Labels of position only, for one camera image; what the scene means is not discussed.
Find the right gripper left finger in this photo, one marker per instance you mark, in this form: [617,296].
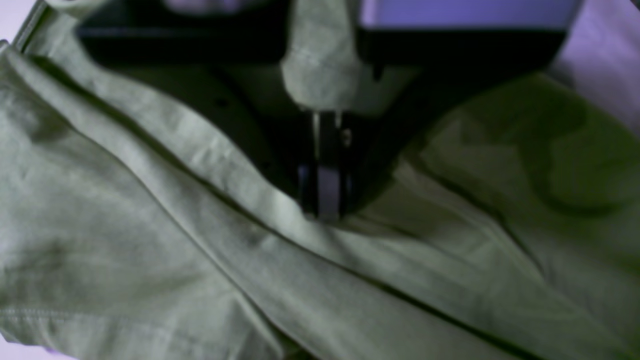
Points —
[222,59]

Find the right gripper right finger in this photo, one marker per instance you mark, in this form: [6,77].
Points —
[421,59]

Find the green T-shirt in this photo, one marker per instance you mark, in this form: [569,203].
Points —
[132,229]

